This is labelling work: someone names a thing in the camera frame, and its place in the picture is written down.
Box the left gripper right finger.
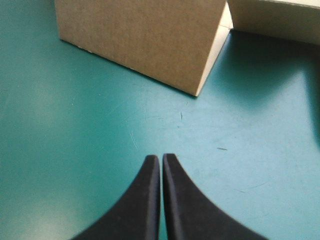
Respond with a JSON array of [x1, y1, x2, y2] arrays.
[[162, 152, 253, 240]]

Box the brown cardboard box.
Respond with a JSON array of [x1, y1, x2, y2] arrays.
[[53, 0, 320, 97]]

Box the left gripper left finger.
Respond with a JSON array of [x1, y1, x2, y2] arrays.
[[72, 154, 161, 240]]

